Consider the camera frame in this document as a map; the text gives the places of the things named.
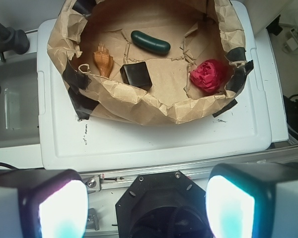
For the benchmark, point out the brown paper bag tray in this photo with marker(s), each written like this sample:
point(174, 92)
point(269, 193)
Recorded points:
point(197, 30)

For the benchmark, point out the red paper ball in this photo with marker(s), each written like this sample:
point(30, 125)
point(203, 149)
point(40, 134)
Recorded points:
point(209, 75)

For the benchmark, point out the white plastic lid board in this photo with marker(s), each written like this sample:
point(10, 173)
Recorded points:
point(101, 144)

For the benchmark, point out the black cube block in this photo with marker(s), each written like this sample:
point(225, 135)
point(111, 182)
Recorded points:
point(136, 75)

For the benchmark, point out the dark green cucumber toy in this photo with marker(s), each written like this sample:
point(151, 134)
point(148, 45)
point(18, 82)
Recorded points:
point(149, 43)

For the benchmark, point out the silver corner bracket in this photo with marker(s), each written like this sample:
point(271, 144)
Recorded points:
point(92, 220)

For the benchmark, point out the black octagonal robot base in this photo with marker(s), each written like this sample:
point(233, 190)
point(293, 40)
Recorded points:
point(163, 205)

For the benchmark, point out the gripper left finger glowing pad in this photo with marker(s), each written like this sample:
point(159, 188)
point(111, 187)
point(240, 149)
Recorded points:
point(39, 203)

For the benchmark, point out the white sink basin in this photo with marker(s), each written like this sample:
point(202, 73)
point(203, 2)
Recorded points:
point(19, 108)

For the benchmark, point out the white power adapter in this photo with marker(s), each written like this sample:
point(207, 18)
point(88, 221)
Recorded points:
point(291, 44)

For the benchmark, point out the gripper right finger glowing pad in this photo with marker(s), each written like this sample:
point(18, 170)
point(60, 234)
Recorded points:
point(253, 200)

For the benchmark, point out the orange conch shell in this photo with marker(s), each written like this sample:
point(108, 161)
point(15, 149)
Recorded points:
point(103, 60)

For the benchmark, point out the aluminium extrusion rail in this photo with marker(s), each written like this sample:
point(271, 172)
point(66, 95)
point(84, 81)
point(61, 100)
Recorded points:
point(193, 170)

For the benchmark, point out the black faucet handle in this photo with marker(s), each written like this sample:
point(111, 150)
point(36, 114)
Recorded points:
point(12, 40)

